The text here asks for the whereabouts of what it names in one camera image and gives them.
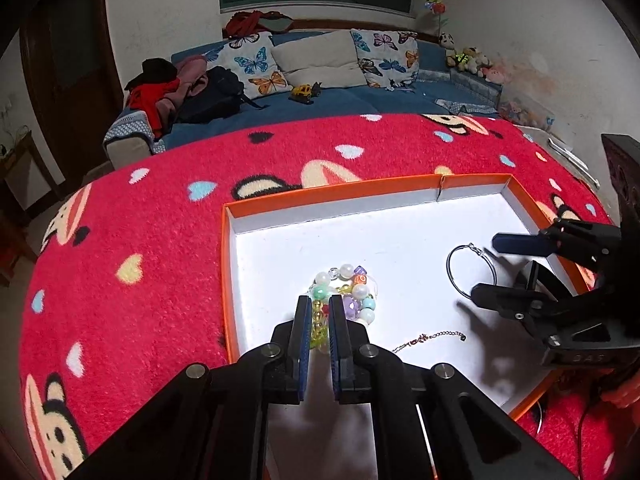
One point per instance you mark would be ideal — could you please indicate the pile of plush toys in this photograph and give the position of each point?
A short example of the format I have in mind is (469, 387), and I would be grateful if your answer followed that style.
(470, 60)

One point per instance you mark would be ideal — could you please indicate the blue sofa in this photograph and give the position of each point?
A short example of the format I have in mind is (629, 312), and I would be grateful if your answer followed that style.
(350, 105)

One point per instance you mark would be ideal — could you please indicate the panda plush toy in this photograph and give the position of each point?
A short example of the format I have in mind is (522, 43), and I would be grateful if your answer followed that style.
(446, 41)

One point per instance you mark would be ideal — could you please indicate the person's right hand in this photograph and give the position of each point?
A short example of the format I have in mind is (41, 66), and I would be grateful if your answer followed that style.
(622, 390)

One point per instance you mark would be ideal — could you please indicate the black garment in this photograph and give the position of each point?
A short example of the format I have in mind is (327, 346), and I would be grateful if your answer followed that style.
(159, 69)

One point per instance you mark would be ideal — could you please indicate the red garment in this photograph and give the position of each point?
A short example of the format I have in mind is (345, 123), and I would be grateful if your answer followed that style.
(150, 97)

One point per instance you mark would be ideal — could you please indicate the yellow toy truck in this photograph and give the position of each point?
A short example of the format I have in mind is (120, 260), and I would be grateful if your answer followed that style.
(303, 92)

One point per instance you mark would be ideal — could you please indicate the blue knitted throw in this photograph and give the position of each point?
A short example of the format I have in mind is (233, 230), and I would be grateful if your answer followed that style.
(131, 127)

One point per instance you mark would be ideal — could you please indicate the beige pillow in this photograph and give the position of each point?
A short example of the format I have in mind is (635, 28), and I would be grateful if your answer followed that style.
(320, 60)

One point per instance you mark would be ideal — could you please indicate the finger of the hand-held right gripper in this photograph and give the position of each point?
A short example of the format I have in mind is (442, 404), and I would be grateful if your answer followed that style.
(520, 244)
(505, 300)

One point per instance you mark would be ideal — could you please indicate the red and grey clothes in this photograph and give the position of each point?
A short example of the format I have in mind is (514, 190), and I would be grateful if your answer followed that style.
(252, 21)

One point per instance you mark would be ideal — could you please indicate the clear bag of toys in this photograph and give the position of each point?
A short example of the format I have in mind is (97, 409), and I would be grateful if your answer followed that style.
(525, 114)

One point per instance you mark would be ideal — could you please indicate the orange cardboard box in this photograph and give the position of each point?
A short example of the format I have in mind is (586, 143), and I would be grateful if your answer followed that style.
(380, 240)

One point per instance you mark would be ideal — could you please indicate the red printed blanket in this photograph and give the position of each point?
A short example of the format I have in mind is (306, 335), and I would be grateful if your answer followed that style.
(150, 240)

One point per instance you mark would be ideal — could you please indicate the colourful toy pinwheel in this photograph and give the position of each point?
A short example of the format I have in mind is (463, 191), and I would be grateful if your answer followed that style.
(436, 6)

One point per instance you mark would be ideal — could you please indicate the dark carved wooden furniture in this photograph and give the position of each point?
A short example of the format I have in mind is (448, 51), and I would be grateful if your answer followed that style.
(622, 175)

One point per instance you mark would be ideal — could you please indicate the dark wooden door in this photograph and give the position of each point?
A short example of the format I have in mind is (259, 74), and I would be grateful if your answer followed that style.
(70, 85)

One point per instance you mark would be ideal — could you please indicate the butterfly print pillow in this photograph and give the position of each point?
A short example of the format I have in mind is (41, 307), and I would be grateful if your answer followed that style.
(255, 67)
(387, 57)

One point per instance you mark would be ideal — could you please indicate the wooden side table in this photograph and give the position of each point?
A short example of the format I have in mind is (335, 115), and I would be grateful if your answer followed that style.
(22, 165)

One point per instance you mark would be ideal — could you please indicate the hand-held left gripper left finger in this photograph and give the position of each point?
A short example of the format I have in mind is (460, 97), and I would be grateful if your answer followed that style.
(303, 355)

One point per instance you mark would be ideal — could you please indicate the white plastic strip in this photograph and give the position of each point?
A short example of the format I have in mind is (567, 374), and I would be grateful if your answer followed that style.
(570, 157)

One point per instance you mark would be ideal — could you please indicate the pink garment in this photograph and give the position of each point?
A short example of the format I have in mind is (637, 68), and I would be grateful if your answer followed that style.
(192, 72)

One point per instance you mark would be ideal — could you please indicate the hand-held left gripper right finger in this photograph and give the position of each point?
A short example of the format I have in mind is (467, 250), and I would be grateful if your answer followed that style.
(336, 355)

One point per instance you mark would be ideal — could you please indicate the black backpack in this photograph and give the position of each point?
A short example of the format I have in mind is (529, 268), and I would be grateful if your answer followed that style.
(212, 95)

